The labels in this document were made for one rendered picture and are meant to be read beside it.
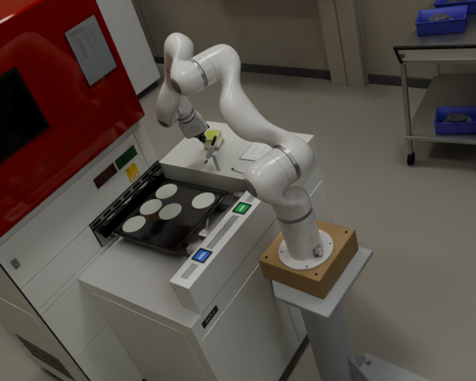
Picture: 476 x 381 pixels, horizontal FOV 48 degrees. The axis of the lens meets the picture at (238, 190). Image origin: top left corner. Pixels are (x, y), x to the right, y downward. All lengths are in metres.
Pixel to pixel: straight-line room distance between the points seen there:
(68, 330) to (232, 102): 1.23
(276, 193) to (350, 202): 1.87
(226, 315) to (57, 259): 0.70
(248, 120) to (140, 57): 3.91
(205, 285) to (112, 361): 0.87
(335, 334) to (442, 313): 0.82
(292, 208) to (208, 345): 0.64
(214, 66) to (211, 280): 0.73
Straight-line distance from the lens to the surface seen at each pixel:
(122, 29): 5.32
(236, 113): 1.61
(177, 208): 2.25
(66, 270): 2.26
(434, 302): 2.83
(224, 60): 1.68
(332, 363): 2.24
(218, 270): 1.91
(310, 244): 1.77
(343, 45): 4.46
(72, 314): 2.35
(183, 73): 1.64
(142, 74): 5.48
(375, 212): 3.31
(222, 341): 2.06
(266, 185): 1.54
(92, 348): 2.50
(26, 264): 2.15
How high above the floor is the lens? 2.21
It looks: 36 degrees down
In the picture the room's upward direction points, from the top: 19 degrees counter-clockwise
